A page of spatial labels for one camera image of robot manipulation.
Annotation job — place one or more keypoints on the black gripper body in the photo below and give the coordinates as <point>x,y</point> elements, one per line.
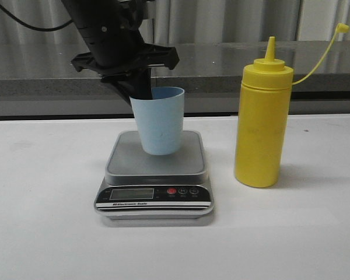
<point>114,52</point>

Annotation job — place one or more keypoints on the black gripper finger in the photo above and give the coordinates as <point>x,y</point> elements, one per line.
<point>140,83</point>
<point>121,85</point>

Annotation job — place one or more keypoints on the light blue plastic cup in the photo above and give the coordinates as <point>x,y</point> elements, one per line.
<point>160,120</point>

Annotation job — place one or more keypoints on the yellow squeeze bottle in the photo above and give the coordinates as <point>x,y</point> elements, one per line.
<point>265,94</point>

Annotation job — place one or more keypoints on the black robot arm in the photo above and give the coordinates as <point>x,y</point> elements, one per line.
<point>123,14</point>

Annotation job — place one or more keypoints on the silver digital kitchen scale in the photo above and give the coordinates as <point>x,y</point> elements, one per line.
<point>138,185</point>

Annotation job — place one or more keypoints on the grey curtain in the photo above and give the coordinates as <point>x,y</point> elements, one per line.
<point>173,22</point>

